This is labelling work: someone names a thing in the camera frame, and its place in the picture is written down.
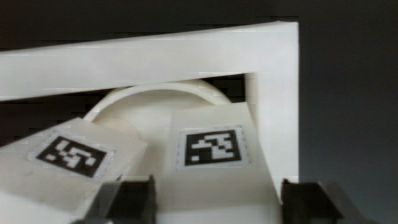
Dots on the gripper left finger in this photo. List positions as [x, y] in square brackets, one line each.
[124, 203]

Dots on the white front fence bar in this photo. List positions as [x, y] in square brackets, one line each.
[106, 64]

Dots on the white stool leg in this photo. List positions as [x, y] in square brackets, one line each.
[213, 181]
[57, 165]

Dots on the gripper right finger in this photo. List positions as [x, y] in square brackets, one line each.
[316, 204]

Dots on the white round stool seat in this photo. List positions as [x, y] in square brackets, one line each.
[135, 107]

